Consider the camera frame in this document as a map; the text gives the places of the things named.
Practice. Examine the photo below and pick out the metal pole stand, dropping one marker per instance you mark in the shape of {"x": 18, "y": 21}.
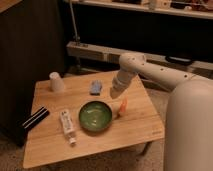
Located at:
{"x": 76, "y": 36}

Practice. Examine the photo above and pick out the blue sponge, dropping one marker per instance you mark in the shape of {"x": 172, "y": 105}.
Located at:
{"x": 96, "y": 87}

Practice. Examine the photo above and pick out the background shelf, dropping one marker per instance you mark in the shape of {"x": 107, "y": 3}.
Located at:
{"x": 150, "y": 7}

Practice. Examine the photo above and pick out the green ceramic bowl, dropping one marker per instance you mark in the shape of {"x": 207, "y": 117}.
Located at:
{"x": 95, "y": 116}

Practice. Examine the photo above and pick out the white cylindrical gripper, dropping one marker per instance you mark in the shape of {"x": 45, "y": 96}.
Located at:
{"x": 120, "y": 83}

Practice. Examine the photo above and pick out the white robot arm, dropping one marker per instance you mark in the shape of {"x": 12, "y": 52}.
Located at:
{"x": 189, "y": 115}

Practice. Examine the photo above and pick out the white tube with cap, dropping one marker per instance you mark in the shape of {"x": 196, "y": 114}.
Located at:
{"x": 68, "y": 127}

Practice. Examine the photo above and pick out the white upside-down cup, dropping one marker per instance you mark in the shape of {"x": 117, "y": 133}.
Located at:
{"x": 56, "y": 82}

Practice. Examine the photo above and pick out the black striped case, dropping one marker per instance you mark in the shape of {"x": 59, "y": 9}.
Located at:
{"x": 35, "y": 119}

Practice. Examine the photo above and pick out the orange carrot toy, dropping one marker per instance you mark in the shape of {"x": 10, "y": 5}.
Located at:
{"x": 123, "y": 107}

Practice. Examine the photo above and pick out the wooden table legs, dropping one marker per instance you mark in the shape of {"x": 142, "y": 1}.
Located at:
{"x": 146, "y": 148}

